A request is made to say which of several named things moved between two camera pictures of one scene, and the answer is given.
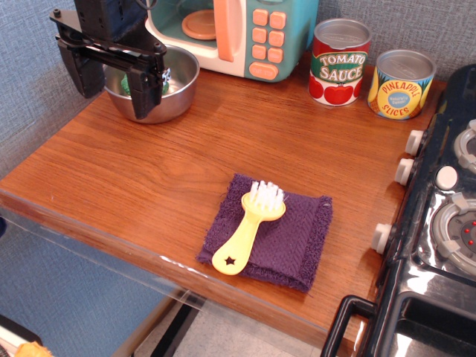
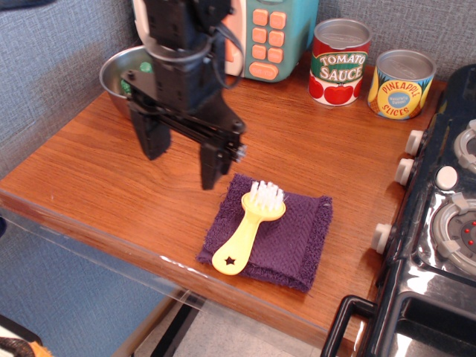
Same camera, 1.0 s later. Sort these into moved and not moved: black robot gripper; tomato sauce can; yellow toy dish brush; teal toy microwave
Moved: black robot gripper
Not moved: tomato sauce can; yellow toy dish brush; teal toy microwave
